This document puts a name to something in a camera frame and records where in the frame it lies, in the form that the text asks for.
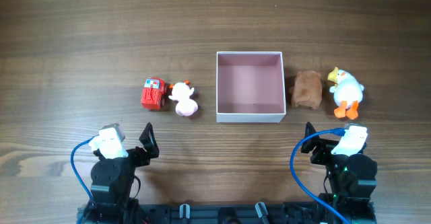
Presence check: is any blue cable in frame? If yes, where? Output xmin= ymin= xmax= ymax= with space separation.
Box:
xmin=290 ymin=128 xmax=353 ymax=224
xmin=70 ymin=135 xmax=98 ymax=201

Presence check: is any white box pink interior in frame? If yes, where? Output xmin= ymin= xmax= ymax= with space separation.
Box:
xmin=216 ymin=51 xmax=286 ymax=123

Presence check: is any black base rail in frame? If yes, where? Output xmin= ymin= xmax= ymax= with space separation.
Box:
xmin=76 ymin=200 xmax=376 ymax=224

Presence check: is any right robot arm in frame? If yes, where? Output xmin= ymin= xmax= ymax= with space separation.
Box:
xmin=300 ymin=122 xmax=377 ymax=223

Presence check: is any brown plush bear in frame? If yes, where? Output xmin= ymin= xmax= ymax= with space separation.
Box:
xmin=289 ymin=71 xmax=323 ymax=110

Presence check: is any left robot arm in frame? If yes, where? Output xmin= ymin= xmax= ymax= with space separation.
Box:
xmin=77 ymin=123 xmax=160 ymax=223

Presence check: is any right blue cable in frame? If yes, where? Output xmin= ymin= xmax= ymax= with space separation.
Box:
xmin=290 ymin=128 xmax=353 ymax=224

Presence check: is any white plush duck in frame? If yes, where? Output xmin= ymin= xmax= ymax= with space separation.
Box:
xmin=327 ymin=67 xmax=364 ymax=120

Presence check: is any left blue cable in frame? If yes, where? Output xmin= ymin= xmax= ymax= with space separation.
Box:
xmin=70 ymin=135 xmax=98 ymax=201

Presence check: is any red toy fire truck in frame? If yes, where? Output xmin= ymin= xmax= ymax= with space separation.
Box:
xmin=141 ymin=77 xmax=168 ymax=110

